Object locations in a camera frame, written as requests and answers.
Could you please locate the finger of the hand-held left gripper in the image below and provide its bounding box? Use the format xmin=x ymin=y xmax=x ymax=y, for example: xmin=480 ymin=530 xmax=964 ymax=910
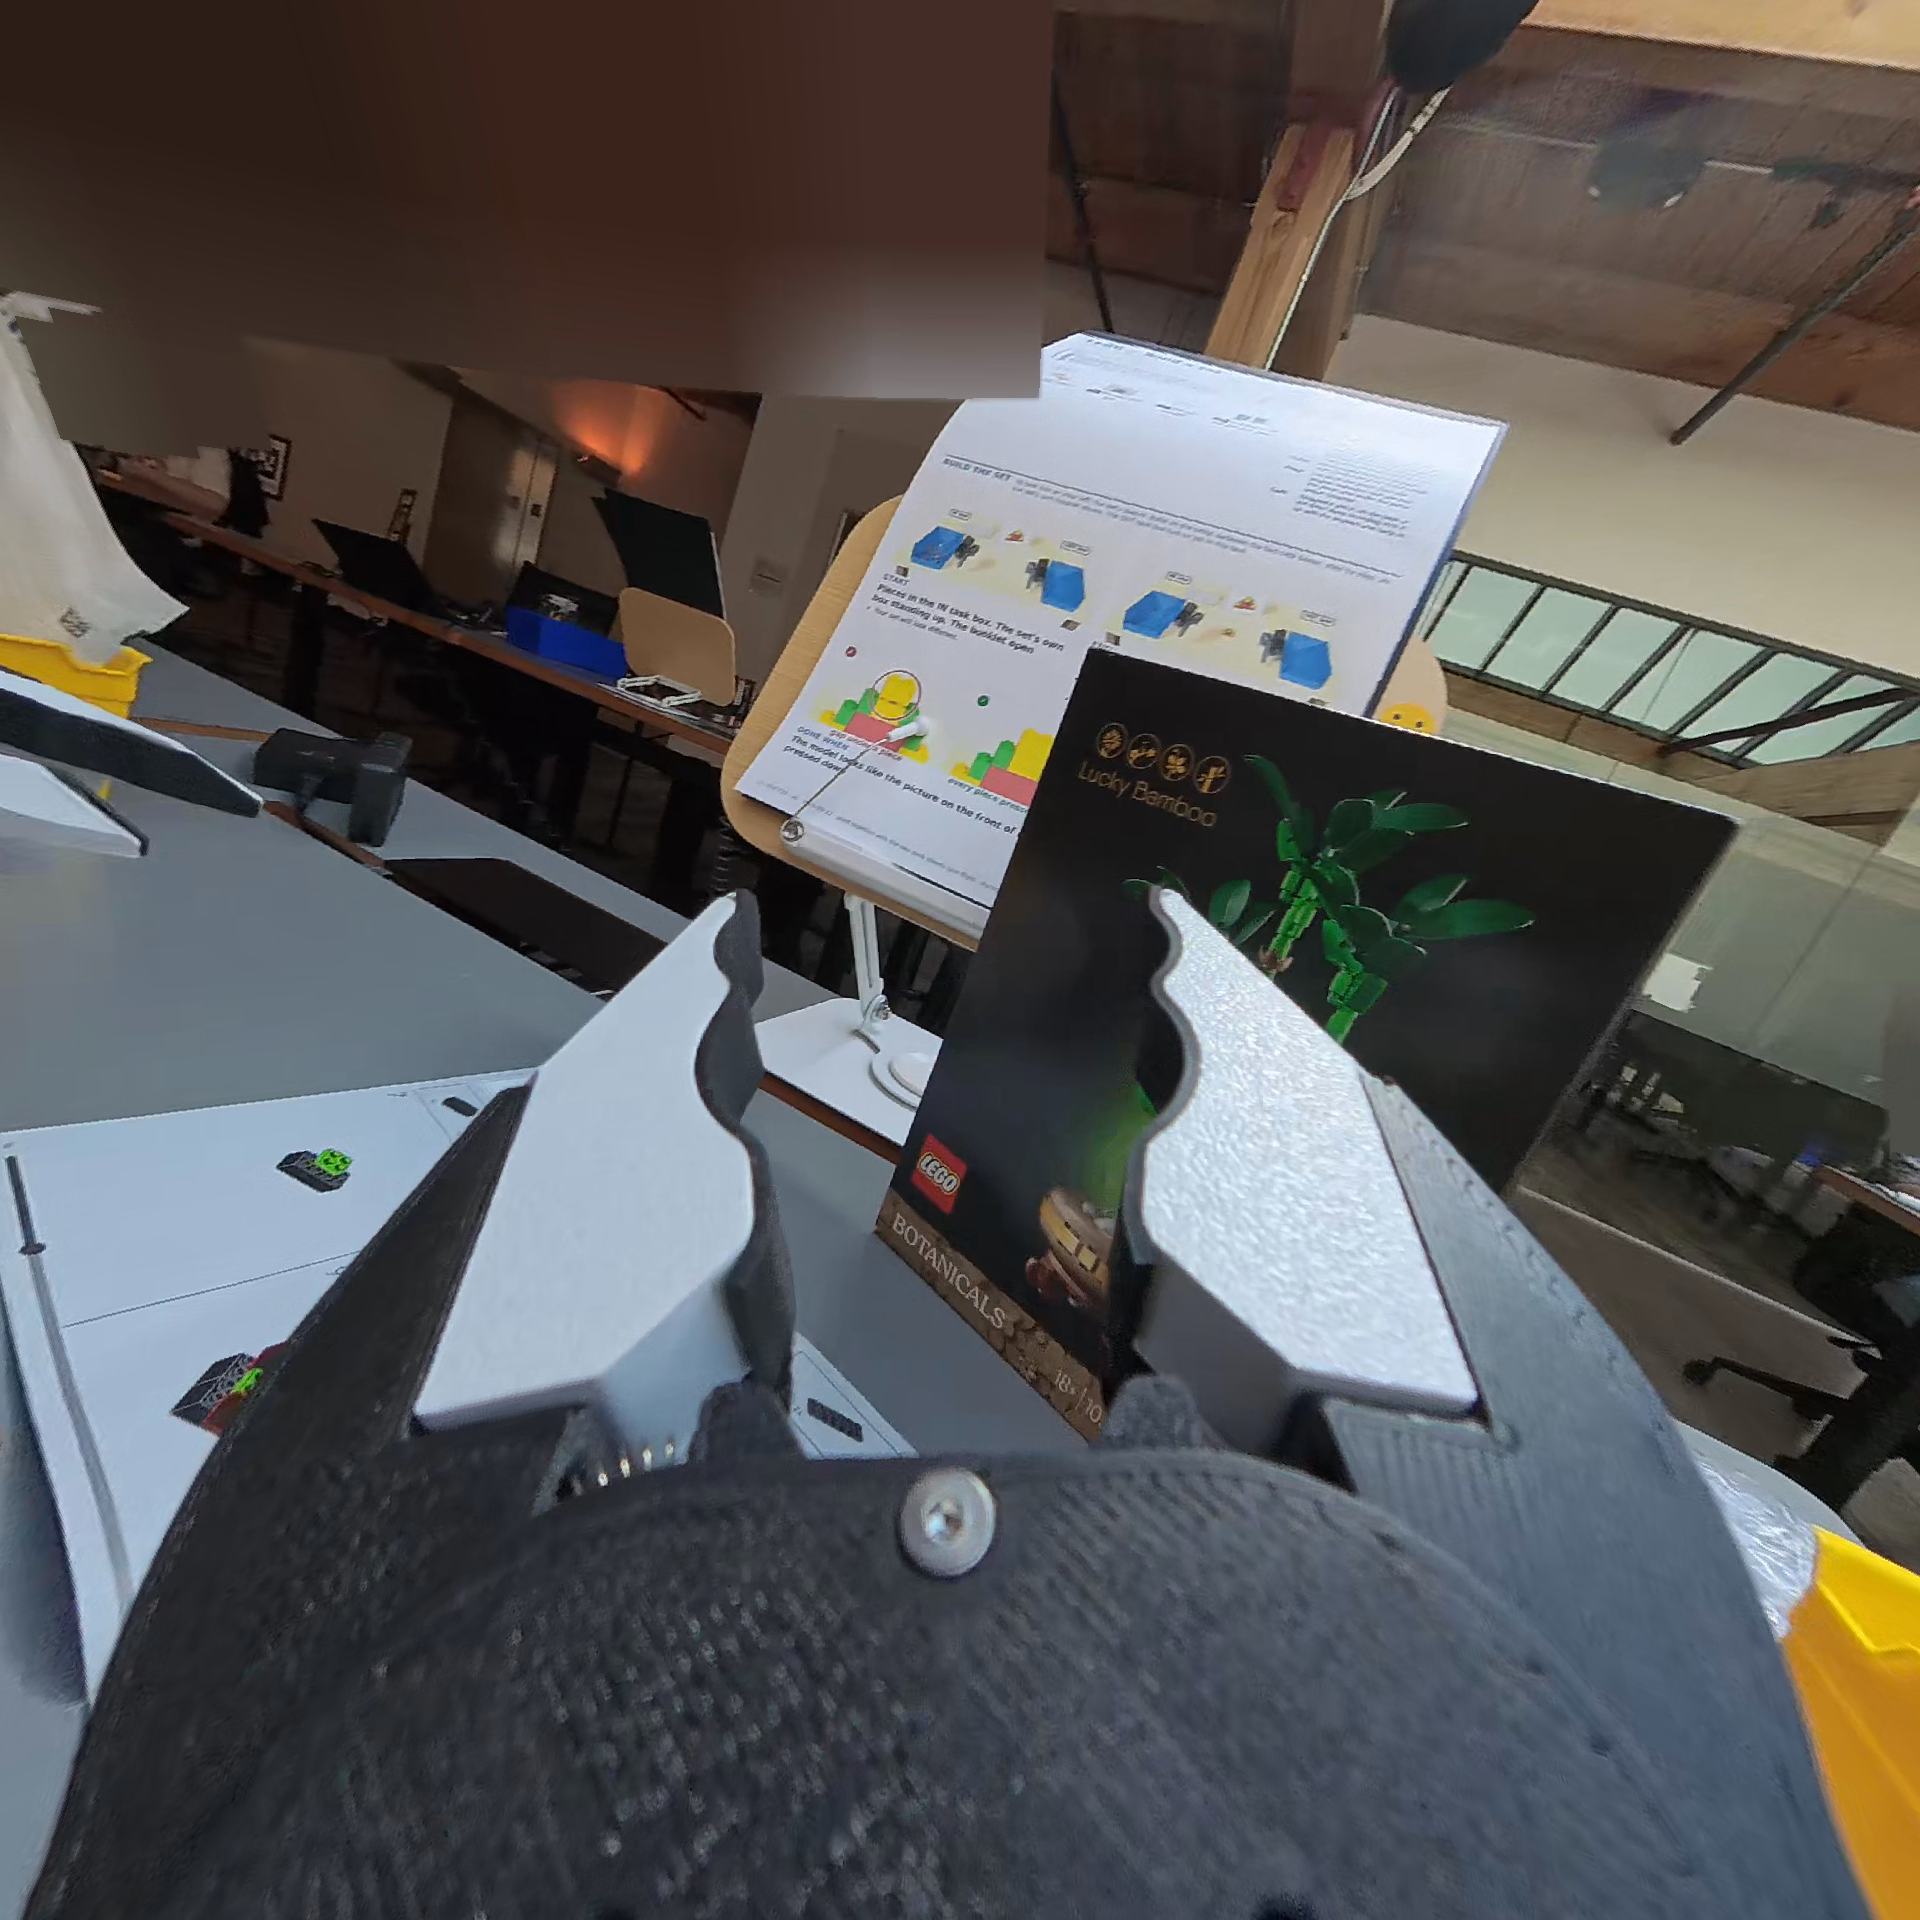
xmin=0 ymin=667 xmax=269 ymax=822
xmin=0 ymin=746 xmax=152 ymax=865

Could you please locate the long wooden table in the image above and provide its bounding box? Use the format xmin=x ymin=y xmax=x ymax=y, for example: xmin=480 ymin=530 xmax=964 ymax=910
xmin=91 ymin=472 xmax=752 ymax=769

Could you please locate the black plant toy box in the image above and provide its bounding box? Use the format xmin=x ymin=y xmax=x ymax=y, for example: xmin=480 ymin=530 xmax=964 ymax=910
xmin=874 ymin=648 xmax=1743 ymax=1446

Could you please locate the printed instruction sheet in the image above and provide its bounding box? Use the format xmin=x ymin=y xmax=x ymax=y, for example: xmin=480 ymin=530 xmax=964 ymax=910
xmin=734 ymin=332 xmax=1510 ymax=910

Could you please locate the wooden instruction board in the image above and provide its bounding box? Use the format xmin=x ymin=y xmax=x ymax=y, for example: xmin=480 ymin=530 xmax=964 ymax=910
xmin=720 ymin=495 xmax=1451 ymax=954

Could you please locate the blue plastic bin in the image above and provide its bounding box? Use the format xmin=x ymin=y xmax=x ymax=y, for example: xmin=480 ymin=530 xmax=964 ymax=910
xmin=504 ymin=604 xmax=632 ymax=682

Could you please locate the black office chair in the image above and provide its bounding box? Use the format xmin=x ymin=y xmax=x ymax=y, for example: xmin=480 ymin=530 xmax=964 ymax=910
xmin=1683 ymin=1231 xmax=1920 ymax=1519

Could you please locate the black flat panel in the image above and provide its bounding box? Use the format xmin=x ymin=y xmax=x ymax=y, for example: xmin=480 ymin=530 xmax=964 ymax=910
xmin=383 ymin=855 xmax=663 ymax=992

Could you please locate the black electronic device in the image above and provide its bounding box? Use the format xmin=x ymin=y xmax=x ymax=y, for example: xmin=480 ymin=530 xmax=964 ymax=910
xmin=252 ymin=730 xmax=415 ymax=847

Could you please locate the white board stand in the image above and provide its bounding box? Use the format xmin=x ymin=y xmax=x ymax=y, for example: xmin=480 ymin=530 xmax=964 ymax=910
xmin=754 ymin=893 xmax=949 ymax=1112

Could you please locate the building instruction booklet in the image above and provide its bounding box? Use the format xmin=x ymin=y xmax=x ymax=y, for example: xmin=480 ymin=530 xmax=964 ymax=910
xmin=0 ymin=1069 xmax=919 ymax=1713

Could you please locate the small wooden board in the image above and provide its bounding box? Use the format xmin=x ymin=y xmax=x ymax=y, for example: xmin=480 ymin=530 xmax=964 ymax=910
xmin=618 ymin=589 xmax=741 ymax=709

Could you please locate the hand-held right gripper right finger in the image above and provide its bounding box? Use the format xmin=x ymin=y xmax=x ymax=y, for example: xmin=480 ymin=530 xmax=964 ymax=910
xmin=1112 ymin=885 xmax=1489 ymax=1451

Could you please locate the white numbered paper bag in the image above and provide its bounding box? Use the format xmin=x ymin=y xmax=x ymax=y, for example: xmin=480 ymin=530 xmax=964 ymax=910
xmin=0 ymin=293 xmax=191 ymax=667

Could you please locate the yellow plastic bin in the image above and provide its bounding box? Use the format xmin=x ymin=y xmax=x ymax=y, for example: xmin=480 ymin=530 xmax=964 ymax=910
xmin=1782 ymin=1526 xmax=1920 ymax=1920
xmin=0 ymin=632 xmax=152 ymax=720

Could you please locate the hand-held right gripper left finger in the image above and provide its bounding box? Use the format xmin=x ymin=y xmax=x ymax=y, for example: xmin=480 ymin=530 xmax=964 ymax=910
xmin=413 ymin=893 xmax=799 ymax=1473

